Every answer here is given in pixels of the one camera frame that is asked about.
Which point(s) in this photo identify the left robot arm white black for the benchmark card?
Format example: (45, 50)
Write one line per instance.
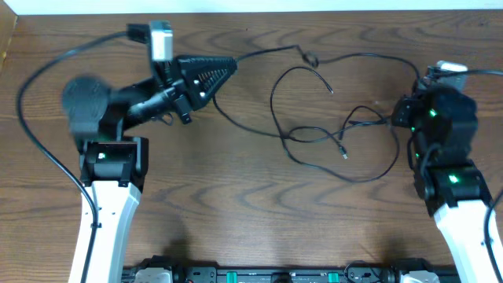
(113, 166)

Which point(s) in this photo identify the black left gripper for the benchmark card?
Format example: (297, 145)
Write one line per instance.
(178, 90)

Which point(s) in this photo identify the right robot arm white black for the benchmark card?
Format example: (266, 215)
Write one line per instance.
(459, 200)

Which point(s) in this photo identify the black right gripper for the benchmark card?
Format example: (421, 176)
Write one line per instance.
(402, 114)

